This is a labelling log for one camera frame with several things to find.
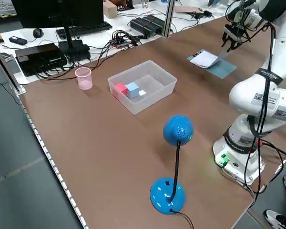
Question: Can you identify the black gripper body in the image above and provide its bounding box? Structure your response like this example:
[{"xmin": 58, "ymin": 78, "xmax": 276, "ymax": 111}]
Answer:
[{"xmin": 223, "ymin": 25, "xmax": 251, "ymax": 43}]

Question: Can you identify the black flat electronics box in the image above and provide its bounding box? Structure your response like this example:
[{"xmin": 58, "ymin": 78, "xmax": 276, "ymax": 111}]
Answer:
[{"xmin": 15, "ymin": 42, "xmax": 68, "ymax": 77}]

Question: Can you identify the pink notebook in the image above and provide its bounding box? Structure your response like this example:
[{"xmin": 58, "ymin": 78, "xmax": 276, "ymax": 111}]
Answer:
[{"xmin": 175, "ymin": 6, "xmax": 203, "ymax": 14}]

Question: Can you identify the black power supply unit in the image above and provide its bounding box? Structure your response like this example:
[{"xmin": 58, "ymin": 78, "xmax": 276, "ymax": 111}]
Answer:
[{"xmin": 130, "ymin": 14, "xmax": 169, "ymax": 38}]

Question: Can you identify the clear plastic bin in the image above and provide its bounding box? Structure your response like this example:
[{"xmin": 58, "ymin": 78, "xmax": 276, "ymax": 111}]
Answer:
[{"xmin": 107, "ymin": 60, "xmax": 178, "ymax": 115}]

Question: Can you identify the light blue cube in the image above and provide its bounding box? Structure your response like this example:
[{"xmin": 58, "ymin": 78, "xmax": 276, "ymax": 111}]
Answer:
[{"xmin": 124, "ymin": 82, "xmax": 140, "ymax": 99}]

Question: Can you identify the red cube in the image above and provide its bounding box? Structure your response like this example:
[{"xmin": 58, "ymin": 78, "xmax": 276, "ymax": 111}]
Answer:
[{"xmin": 115, "ymin": 83, "xmax": 129, "ymax": 97}]

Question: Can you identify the brown cardboard box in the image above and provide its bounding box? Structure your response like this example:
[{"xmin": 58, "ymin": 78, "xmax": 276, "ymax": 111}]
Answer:
[{"xmin": 102, "ymin": 1, "xmax": 118, "ymax": 19}]

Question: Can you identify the black keyboard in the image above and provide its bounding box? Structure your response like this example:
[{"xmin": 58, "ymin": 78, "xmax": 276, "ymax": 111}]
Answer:
[{"xmin": 56, "ymin": 21, "xmax": 113, "ymax": 39}]

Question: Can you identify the pink plastic cup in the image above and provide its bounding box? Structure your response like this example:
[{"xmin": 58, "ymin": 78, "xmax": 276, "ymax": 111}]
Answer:
[{"xmin": 74, "ymin": 67, "xmax": 93, "ymax": 91}]

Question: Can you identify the black computer monitor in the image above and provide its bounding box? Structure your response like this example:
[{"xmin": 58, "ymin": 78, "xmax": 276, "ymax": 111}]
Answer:
[{"xmin": 11, "ymin": 0, "xmax": 104, "ymax": 52}]

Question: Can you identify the small black handheld device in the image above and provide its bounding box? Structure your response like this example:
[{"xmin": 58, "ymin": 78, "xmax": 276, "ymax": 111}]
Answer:
[{"xmin": 9, "ymin": 36, "xmax": 28, "ymax": 45}]

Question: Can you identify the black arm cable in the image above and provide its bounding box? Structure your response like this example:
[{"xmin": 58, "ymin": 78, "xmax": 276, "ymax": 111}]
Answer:
[{"xmin": 244, "ymin": 21, "xmax": 277, "ymax": 189}]

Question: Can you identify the aluminium frame post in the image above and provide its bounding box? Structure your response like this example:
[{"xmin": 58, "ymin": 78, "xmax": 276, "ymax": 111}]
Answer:
[{"xmin": 162, "ymin": 0, "xmax": 176, "ymax": 38}]

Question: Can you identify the black cable hub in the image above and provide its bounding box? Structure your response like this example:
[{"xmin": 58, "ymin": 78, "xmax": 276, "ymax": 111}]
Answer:
[{"xmin": 111, "ymin": 35, "xmax": 134, "ymax": 48}]

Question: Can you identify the black lamp cable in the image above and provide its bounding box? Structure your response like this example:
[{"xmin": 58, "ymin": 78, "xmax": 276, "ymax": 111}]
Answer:
[{"xmin": 170, "ymin": 208, "xmax": 195, "ymax": 229}]

